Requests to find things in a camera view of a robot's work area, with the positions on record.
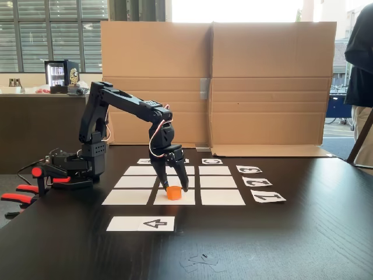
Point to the round orange token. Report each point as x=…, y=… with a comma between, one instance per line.
x=174, y=193

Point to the white nine-square paper grid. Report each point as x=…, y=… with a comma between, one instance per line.
x=218, y=182

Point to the letter A paper sheet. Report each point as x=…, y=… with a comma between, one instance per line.
x=143, y=161

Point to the letter C paper sheet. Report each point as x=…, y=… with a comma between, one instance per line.
x=212, y=161

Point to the white arrow paper sheet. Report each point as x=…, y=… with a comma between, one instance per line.
x=125, y=224

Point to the grey tape strip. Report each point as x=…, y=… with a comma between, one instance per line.
x=204, y=89

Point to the number 3 paper sheet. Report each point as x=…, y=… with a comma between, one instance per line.
x=248, y=169

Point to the number 2 paper sheet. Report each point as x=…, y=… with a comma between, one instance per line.
x=257, y=182

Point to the number 1 paper sheet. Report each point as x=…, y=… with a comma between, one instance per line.
x=268, y=196

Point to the grey bundle on counter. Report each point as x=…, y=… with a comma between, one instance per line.
x=77, y=91

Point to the red and black clamp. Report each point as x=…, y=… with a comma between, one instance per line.
x=36, y=172
x=16, y=198

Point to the small black box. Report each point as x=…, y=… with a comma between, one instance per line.
x=58, y=90

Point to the large brown cardboard box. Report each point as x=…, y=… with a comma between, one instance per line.
x=262, y=58

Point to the black mini fridge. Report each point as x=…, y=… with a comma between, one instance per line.
x=73, y=65

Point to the brown counter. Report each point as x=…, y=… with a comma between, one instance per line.
x=17, y=131

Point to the brown wooden pole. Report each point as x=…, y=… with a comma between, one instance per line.
x=362, y=140

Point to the person in dark top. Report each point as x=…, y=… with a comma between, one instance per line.
x=361, y=73

